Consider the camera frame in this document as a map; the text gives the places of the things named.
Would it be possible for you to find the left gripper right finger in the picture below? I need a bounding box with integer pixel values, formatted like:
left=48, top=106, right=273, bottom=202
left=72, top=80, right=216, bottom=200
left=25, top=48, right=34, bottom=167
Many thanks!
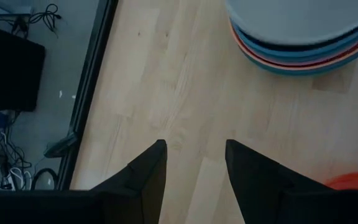
left=224, top=139, right=332, bottom=224

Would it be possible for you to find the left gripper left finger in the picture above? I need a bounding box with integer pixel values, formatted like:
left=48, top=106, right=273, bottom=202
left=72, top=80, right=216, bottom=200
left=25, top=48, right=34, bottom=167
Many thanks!
left=90, top=139, right=168, bottom=224

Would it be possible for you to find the small orange-red bowl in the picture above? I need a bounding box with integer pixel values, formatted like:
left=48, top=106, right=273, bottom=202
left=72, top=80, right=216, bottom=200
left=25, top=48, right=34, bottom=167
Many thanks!
left=324, top=171, right=358, bottom=191

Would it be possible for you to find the large translucent blue bowl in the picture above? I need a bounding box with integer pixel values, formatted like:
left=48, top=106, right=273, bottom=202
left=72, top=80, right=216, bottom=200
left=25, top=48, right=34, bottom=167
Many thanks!
left=237, top=40, right=358, bottom=77

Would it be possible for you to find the large orange bowl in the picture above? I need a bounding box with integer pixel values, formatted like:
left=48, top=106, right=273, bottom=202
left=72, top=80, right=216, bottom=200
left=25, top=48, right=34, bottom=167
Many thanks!
left=230, top=24, right=358, bottom=71

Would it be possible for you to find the small blue bowl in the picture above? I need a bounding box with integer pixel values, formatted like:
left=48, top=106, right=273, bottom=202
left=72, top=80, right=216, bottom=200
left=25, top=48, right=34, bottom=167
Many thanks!
left=230, top=21, right=358, bottom=63

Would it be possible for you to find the white bowl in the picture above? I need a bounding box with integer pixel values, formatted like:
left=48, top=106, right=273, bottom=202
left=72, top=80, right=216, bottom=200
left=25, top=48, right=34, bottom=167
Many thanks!
left=224, top=0, right=358, bottom=46

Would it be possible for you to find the black box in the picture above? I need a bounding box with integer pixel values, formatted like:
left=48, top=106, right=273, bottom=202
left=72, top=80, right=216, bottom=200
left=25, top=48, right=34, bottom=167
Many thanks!
left=0, top=21, right=46, bottom=112

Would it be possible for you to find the black frame brace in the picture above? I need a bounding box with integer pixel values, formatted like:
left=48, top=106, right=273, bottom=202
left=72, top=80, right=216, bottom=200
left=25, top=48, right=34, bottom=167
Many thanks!
left=44, top=132, right=79, bottom=159

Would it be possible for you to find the black cable ring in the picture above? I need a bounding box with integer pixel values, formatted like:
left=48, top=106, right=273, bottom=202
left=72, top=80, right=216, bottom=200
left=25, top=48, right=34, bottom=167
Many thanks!
left=31, top=167, right=58, bottom=190

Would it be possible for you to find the black aluminium frame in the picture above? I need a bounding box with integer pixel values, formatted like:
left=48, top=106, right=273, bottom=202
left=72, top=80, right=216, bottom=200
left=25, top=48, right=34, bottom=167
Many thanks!
left=56, top=0, right=119, bottom=190

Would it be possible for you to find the white cable coil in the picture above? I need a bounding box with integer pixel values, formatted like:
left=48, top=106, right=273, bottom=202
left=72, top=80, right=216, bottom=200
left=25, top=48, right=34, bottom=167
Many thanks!
left=6, top=166, right=34, bottom=190

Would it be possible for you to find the black cable tangle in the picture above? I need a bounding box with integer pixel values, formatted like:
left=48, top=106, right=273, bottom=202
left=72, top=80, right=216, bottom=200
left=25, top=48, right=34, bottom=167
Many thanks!
left=0, top=107, right=32, bottom=190

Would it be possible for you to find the black cable bundle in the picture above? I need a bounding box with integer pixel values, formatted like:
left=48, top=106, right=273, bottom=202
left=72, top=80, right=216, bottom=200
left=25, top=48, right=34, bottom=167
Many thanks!
left=11, top=2, right=63, bottom=38

